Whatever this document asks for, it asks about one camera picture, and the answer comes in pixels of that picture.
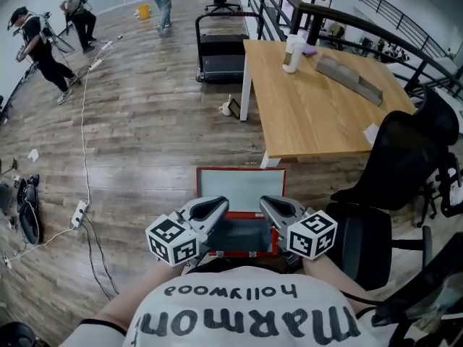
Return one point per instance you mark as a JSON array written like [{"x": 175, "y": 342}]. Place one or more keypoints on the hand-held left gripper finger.
[
  {"x": 202, "y": 202},
  {"x": 217, "y": 219}
]

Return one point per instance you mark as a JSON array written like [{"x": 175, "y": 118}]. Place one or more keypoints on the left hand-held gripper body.
[{"x": 173, "y": 240}]

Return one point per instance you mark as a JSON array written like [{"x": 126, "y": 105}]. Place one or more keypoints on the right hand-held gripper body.
[{"x": 311, "y": 235}]

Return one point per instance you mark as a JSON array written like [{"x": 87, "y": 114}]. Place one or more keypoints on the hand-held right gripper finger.
[
  {"x": 294, "y": 208},
  {"x": 271, "y": 217}
]

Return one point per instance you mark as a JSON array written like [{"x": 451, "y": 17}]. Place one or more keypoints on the person's right forearm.
[{"x": 336, "y": 277}]

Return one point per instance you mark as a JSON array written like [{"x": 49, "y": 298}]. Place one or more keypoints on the person's left forearm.
[{"x": 144, "y": 287}]

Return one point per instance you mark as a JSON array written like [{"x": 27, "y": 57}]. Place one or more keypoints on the person's black trousers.
[{"x": 231, "y": 264}]

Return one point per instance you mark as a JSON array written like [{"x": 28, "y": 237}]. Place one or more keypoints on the person's white printed shirt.
[{"x": 235, "y": 313}]

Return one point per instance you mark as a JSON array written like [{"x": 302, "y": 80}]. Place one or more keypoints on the white mug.
[{"x": 225, "y": 109}]

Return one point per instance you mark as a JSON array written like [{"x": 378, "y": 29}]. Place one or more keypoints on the wooden table with white legs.
[{"x": 318, "y": 114}]

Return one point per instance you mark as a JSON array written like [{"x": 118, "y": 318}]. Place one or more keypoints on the white power strip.
[
  {"x": 80, "y": 213},
  {"x": 95, "y": 65}
]

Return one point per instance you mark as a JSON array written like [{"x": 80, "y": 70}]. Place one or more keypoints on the small black framed board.
[{"x": 234, "y": 108}]

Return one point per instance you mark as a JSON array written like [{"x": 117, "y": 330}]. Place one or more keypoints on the white paper card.
[{"x": 371, "y": 134}]

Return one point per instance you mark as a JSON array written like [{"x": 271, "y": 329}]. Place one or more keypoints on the black mesh office chair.
[{"x": 398, "y": 165}]

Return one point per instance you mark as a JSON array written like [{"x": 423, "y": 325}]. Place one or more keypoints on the black tablet screen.
[{"x": 427, "y": 295}]

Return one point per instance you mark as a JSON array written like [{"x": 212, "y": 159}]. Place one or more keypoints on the black treadmill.
[{"x": 220, "y": 60}]

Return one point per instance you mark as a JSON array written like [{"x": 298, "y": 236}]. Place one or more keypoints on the black bag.
[{"x": 29, "y": 215}]

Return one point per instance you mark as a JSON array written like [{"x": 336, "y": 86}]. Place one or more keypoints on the white drink bottle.
[{"x": 293, "y": 54}]

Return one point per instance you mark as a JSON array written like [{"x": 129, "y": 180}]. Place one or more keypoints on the purple cloth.
[{"x": 310, "y": 50}]

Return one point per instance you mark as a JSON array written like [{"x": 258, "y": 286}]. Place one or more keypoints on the white paper scrap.
[{"x": 33, "y": 155}]

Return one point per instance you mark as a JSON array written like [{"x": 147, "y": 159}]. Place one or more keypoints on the white plug adapter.
[{"x": 7, "y": 262}]

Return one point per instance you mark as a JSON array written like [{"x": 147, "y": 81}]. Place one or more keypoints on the grey flat case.
[{"x": 5, "y": 199}]

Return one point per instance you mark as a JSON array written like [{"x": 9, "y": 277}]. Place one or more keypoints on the black metal railing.
[
  {"x": 311, "y": 11},
  {"x": 401, "y": 16}
]

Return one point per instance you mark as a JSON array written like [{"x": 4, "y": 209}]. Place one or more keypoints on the yellow bucket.
[{"x": 144, "y": 12}]

